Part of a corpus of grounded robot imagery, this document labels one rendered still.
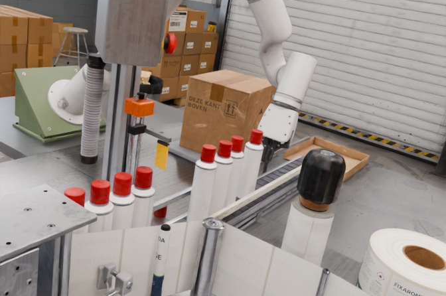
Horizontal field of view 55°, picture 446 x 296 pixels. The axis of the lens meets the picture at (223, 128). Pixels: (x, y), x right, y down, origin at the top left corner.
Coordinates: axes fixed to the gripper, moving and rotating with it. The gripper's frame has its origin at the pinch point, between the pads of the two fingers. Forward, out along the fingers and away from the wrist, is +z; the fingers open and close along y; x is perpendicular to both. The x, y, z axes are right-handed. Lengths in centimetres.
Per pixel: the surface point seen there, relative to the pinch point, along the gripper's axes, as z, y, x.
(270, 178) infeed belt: 6.7, -2.2, 14.1
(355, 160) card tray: -10, 8, 73
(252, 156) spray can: 1.3, 0.8, -10.9
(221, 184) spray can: 9.9, 1.7, -24.1
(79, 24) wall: -81, -552, 358
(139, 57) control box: -9, -1, -63
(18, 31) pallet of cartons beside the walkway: -20, -319, 116
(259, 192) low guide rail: 10.4, 3.8, -4.8
